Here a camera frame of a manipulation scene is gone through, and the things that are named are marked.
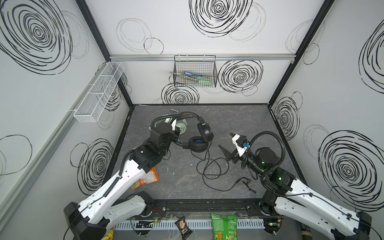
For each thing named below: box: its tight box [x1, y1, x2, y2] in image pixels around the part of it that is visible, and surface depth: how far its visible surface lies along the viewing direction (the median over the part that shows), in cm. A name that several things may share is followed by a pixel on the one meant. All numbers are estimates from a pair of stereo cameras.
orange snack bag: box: [131, 167, 160, 191], surface depth 83 cm
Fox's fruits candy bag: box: [101, 226, 115, 240], surface depth 66 cm
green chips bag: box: [211, 213, 239, 240], surface depth 67 cm
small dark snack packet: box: [174, 215, 193, 240], surface depth 69 cm
